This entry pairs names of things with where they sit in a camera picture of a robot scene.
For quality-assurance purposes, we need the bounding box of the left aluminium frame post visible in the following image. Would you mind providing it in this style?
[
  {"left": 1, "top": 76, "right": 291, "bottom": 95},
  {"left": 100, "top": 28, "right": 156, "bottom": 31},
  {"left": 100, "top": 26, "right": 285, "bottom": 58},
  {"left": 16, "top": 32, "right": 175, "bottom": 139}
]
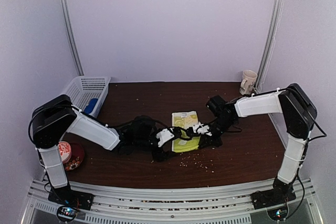
[{"left": 60, "top": 0, "right": 84, "bottom": 76}]

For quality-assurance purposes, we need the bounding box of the cream ceramic mug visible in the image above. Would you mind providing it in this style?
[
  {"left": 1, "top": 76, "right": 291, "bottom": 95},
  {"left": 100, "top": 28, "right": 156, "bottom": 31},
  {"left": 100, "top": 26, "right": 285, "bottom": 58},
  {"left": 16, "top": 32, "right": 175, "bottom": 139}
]
[{"left": 239, "top": 70, "right": 258, "bottom": 95}]

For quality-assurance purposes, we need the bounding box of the white plastic basket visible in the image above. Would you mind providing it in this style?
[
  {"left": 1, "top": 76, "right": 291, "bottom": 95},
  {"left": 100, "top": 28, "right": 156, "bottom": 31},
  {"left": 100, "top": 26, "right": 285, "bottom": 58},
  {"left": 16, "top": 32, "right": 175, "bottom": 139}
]
[{"left": 61, "top": 76, "right": 111, "bottom": 118}]

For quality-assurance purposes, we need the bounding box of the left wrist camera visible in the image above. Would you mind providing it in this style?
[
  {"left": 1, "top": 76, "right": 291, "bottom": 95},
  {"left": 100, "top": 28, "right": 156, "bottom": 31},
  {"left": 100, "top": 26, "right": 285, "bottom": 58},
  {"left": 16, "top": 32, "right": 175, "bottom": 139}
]
[{"left": 155, "top": 128, "right": 175, "bottom": 147}]

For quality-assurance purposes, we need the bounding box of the black cable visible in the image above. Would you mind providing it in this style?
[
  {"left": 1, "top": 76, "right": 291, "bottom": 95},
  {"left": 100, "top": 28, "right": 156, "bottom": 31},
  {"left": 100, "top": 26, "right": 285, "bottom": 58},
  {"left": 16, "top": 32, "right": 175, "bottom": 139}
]
[
  {"left": 27, "top": 103, "right": 169, "bottom": 143},
  {"left": 223, "top": 90, "right": 328, "bottom": 218}
]

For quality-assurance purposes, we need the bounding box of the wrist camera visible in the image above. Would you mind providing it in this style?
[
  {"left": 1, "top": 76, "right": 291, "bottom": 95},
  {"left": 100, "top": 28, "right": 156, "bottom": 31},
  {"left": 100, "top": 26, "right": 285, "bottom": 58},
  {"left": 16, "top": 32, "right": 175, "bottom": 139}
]
[
  {"left": 155, "top": 128, "right": 175, "bottom": 147},
  {"left": 192, "top": 122, "right": 212, "bottom": 136}
]

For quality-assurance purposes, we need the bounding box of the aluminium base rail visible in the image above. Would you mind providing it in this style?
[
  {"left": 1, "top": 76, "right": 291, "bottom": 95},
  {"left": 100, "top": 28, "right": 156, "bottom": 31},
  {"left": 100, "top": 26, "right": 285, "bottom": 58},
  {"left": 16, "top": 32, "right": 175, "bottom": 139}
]
[{"left": 19, "top": 179, "right": 327, "bottom": 223}]

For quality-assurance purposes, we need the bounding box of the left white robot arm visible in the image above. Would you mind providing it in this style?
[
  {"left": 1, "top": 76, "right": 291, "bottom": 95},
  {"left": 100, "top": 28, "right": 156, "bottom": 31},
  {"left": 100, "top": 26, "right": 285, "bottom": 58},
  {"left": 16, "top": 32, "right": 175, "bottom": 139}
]
[{"left": 28, "top": 94, "right": 184, "bottom": 205}]

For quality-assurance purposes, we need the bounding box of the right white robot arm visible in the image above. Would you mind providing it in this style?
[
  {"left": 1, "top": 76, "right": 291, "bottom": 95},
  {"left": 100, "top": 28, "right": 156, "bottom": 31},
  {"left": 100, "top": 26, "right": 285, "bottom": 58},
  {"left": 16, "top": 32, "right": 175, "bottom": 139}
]
[{"left": 186, "top": 83, "right": 317, "bottom": 206}]

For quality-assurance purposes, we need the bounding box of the left black cable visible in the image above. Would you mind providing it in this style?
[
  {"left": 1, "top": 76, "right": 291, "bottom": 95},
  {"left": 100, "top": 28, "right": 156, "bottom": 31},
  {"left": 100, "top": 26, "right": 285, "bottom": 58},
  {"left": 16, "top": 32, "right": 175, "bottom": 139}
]
[{"left": 27, "top": 103, "right": 169, "bottom": 143}]

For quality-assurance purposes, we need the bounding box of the blue towel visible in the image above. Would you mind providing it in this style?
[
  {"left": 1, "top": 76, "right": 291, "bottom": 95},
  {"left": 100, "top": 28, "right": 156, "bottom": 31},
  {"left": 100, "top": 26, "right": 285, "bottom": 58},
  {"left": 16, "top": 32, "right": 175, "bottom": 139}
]
[{"left": 84, "top": 98, "right": 98, "bottom": 114}]

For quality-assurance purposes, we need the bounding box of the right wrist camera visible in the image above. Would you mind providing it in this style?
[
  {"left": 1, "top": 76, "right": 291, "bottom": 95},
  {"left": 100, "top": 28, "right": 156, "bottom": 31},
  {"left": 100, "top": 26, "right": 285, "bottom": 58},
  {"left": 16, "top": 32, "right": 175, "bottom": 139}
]
[{"left": 192, "top": 122, "right": 212, "bottom": 136}]

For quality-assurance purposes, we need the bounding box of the red white patterned bowl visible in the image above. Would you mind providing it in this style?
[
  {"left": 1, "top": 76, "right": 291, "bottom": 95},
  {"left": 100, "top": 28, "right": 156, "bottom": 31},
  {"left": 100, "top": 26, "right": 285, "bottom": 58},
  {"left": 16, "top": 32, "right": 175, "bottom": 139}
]
[{"left": 58, "top": 141, "right": 72, "bottom": 164}]

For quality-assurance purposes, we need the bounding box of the dark red floral bowl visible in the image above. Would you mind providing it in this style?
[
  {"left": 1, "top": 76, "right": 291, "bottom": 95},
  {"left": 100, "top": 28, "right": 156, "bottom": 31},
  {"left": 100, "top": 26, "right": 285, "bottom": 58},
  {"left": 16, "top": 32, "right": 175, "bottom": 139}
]
[{"left": 64, "top": 143, "right": 85, "bottom": 172}]

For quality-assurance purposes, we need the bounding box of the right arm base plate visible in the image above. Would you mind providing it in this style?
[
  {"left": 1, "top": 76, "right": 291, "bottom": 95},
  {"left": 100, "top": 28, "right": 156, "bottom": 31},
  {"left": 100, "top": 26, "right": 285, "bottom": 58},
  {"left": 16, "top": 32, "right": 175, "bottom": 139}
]
[{"left": 251, "top": 189, "right": 296, "bottom": 209}]

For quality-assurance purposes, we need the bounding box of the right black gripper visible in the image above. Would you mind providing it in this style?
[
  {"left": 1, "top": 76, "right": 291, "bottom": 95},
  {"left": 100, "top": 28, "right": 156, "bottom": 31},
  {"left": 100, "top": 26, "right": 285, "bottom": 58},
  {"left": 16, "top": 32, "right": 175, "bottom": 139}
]
[{"left": 198, "top": 116, "right": 236, "bottom": 148}]

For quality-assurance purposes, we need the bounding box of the right black cable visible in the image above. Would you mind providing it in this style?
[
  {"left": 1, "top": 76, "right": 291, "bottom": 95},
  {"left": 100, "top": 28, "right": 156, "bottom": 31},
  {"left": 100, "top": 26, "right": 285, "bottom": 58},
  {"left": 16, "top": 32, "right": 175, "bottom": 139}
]
[{"left": 223, "top": 90, "right": 328, "bottom": 218}]

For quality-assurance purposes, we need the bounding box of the right aluminium frame post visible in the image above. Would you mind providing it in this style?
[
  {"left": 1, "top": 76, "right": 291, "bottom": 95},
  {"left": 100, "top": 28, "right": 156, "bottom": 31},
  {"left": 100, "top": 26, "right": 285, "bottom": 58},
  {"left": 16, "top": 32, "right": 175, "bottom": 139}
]
[{"left": 255, "top": 0, "right": 284, "bottom": 91}]

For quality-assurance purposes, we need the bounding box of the aluminium frame post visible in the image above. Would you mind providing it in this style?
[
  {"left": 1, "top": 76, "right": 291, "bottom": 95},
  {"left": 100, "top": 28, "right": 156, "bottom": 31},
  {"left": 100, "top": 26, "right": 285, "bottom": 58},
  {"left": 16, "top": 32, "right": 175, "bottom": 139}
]
[
  {"left": 255, "top": 0, "right": 284, "bottom": 91},
  {"left": 60, "top": 0, "right": 84, "bottom": 76}
]

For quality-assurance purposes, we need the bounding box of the yellow green patterned towel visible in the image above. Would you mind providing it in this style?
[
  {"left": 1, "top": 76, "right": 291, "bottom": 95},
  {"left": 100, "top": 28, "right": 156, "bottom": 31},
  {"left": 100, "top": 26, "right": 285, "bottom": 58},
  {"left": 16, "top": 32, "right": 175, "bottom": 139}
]
[{"left": 171, "top": 111, "right": 201, "bottom": 153}]

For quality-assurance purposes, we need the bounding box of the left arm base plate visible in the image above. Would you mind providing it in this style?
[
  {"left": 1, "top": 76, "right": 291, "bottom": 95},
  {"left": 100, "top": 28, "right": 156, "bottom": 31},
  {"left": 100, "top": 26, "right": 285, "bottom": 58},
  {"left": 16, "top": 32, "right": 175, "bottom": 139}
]
[{"left": 48, "top": 187, "right": 94, "bottom": 210}]

